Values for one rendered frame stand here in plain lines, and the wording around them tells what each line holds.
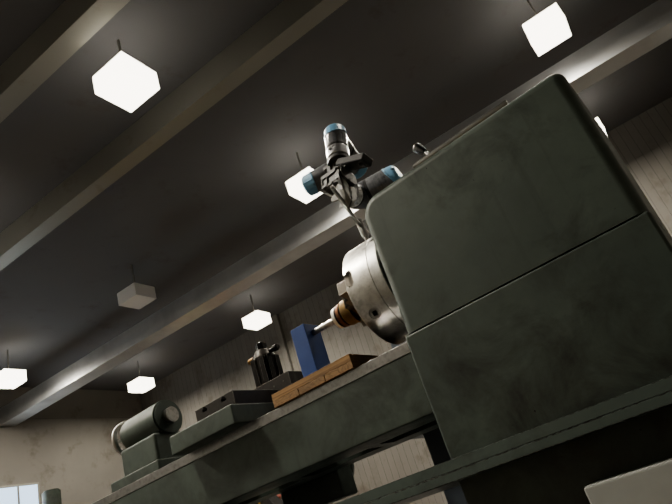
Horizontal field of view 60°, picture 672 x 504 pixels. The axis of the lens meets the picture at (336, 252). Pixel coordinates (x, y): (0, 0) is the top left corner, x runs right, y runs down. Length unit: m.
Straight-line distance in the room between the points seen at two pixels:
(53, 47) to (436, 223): 5.11
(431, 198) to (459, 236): 0.13
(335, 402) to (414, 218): 0.54
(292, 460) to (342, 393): 0.25
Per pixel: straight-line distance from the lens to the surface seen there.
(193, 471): 2.03
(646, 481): 1.19
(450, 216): 1.42
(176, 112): 6.96
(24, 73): 6.39
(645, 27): 8.38
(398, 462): 12.17
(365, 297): 1.59
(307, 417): 1.68
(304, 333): 1.86
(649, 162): 11.72
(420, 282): 1.43
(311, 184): 1.96
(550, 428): 1.21
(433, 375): 1.39
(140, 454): 2.40
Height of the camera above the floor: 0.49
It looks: 25 degrees up
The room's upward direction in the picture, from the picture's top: 19 degrees counter-clockwise
